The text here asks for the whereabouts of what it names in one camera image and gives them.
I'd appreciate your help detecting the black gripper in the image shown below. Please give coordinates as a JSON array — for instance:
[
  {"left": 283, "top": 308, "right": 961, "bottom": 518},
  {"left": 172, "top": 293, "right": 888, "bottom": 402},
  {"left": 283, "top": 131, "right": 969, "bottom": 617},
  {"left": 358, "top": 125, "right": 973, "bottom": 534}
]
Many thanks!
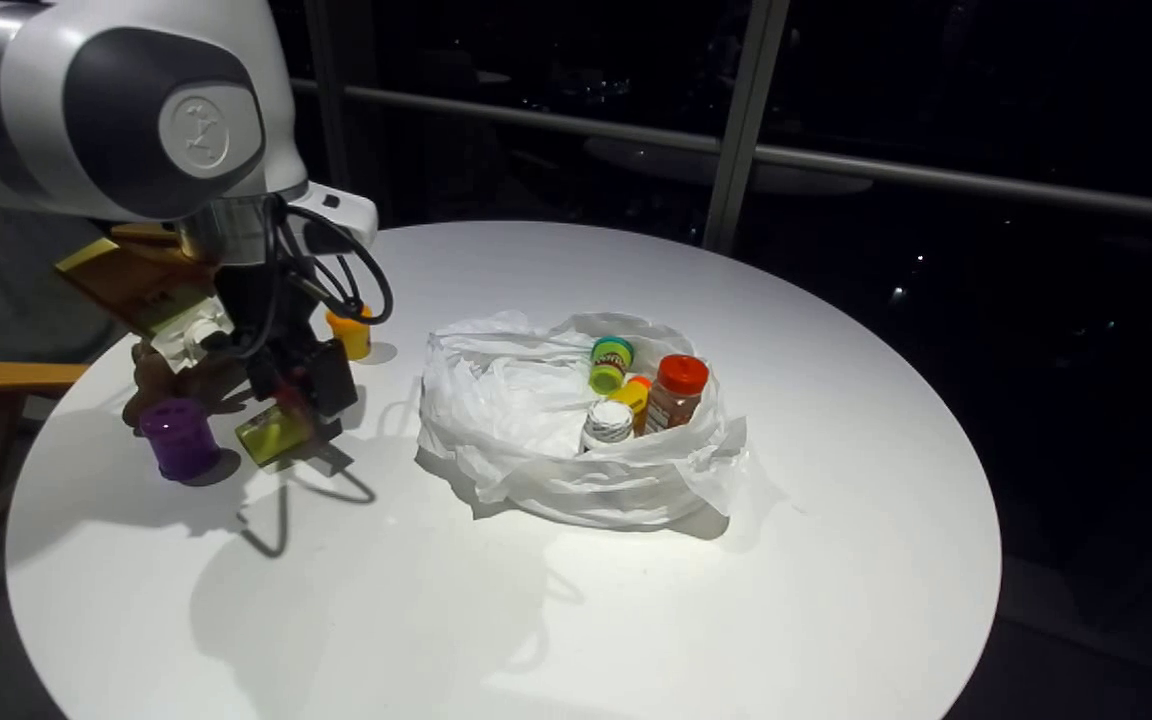
[{"left": 218, "top": 259, "right": 362, "bottom": 442}]

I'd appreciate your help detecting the pink lid dough tub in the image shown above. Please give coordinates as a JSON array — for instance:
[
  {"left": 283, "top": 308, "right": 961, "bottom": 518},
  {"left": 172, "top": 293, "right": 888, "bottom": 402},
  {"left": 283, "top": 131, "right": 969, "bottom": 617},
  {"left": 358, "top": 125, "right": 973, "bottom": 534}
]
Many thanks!
[{"left": 237, "top": 405, "right": 317, "bottom": 467}]

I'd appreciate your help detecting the purple dough tub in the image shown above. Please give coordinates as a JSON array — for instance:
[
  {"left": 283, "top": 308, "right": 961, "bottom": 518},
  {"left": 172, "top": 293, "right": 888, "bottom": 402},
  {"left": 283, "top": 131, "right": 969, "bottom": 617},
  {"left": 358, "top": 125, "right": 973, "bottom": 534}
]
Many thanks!
[{"left": 135, "top": 396, "right": 228, "bottom": 483}]

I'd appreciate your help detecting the teal lid green dough tub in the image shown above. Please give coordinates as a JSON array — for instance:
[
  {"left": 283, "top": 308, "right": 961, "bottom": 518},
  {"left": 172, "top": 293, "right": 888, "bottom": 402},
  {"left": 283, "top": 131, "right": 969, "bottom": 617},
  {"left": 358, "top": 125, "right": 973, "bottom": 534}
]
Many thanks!
[{"left": 588, "top": 336, "right": 637, "bottom": 396}]

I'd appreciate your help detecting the red lid spice bottle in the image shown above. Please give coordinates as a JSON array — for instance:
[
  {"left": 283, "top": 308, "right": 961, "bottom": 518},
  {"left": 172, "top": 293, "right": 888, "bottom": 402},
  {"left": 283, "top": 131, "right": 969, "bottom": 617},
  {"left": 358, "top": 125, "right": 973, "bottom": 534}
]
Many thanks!
[{"left": 643, "top": 352, "right": 711, "bottom": 432}]

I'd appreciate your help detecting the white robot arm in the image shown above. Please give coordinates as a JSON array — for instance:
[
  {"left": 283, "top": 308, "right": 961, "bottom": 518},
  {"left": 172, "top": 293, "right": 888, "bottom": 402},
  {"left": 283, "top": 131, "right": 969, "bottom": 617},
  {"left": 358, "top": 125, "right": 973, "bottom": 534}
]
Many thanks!
[{"left": 0, "top": 0, "right": 358, "bottom": 432}]

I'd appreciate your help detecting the white plastic bag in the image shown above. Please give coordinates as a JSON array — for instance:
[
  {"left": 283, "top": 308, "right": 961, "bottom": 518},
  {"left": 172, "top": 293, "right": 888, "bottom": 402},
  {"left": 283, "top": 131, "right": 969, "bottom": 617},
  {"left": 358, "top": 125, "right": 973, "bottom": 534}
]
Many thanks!
[{"left": 418, "top": 313, "right": 749, "bottom": 534}]

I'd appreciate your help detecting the orange lid yellow dough tub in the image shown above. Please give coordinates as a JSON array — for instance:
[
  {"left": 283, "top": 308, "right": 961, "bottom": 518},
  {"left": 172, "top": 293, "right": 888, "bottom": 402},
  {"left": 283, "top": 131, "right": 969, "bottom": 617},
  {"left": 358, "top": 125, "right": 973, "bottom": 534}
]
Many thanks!
[{"left": 329, "top": 313, "right": 373, "bottom": 360}]

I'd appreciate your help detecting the brown plush moose toy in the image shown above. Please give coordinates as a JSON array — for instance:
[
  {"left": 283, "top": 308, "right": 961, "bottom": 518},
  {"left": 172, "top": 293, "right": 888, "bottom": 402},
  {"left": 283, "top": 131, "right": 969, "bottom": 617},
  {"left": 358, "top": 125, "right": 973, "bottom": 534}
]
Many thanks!
[{"left": 121, "top": 340, "right": 246, "bottom": 430}]

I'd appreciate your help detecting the window frame railing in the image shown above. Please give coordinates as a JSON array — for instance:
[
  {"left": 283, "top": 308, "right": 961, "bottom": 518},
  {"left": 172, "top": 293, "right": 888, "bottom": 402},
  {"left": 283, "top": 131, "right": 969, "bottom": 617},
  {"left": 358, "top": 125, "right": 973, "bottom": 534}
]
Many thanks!
[{"left": 272, "top": 0, "right": 1152, "bottom": 244}]

